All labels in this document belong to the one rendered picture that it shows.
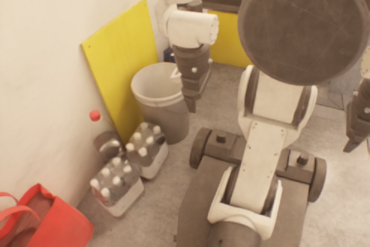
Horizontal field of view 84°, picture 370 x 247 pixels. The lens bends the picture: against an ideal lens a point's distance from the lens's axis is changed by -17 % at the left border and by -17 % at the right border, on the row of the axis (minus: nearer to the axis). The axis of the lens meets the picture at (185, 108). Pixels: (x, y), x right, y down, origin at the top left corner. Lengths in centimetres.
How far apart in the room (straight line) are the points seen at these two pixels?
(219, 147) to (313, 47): 84
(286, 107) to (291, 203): 48
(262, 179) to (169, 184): 54
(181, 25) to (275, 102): 28
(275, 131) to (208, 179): 39
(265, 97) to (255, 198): 33
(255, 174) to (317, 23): 60
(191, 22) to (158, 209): 84
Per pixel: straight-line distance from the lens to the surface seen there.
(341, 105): 170
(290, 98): 59
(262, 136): 71
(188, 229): 90
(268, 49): 22
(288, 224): 95
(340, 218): 125
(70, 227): 99
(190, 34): 52
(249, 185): 77
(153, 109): 110
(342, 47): 22
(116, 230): 114
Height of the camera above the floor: 103
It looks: 44 degrees down
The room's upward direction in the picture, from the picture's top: 5 degrees counter-clockwise
